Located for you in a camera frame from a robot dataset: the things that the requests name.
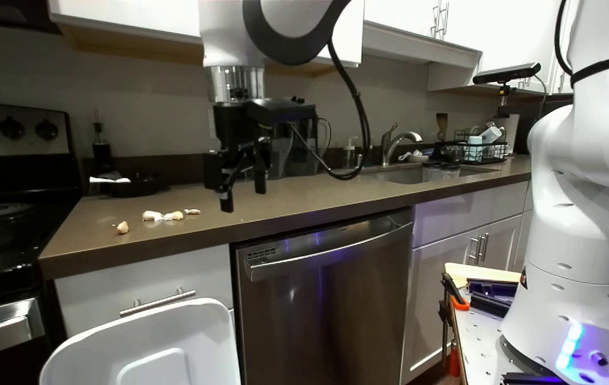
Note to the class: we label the small garlic piece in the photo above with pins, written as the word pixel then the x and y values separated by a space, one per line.
pixel 192 211

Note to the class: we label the black device on table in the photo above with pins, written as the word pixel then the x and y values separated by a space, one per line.
pixel 494 295

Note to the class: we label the clear soap bottle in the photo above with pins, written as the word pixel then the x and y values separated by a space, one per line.
pixel 350 152

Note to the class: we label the white plastic container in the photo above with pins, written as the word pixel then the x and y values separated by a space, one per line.
pixel 146 344

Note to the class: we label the stainless steel dishwasher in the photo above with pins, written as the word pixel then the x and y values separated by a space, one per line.
pixel 326 300

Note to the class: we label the white lower sink cabinet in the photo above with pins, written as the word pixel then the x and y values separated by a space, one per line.
pixel 461 236

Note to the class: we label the black stereo camera on stand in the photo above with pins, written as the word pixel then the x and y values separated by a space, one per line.
pixel 508 72

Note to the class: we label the tan wooden board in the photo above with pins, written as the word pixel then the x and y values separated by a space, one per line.
pixel 482 272

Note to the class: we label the black coffee maker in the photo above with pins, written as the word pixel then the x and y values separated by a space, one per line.
pixel 296 140

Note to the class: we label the dish brush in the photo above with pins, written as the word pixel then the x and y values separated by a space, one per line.
pixel 443 127

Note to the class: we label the white cabinet with drawer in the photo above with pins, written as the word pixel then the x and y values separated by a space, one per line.
pixel 144 280

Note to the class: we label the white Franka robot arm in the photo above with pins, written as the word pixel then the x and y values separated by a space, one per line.
pixel 589 236

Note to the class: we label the perforated robot mounting table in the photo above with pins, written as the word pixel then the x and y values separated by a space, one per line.
pixel 477 343

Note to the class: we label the black electric stove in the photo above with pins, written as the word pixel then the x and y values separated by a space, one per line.
pixel 11 236

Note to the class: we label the black stove knob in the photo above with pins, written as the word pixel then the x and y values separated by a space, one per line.
pixel 47 128
pixel 11 128

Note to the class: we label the black frying pan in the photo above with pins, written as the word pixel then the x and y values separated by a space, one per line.
pixel 128 185

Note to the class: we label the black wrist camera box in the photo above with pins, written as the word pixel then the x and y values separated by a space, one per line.
pixel 214 172

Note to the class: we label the garlic clove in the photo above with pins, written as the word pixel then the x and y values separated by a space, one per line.
pixel 153 217
pixel 123 226
pixel 174 217

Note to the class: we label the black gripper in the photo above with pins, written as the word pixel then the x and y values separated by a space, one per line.
pixel 240 124

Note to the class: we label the white upper cabinets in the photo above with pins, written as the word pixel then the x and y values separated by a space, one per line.
pixel 146 14

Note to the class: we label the kitchen sink basin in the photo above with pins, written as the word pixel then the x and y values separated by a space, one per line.
pixel 418 174

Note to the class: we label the chrome kitchen faucet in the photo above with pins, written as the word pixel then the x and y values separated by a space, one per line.
pixel 396 141

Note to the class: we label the dark glass bottle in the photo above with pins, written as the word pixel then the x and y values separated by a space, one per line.
pixel 102 149

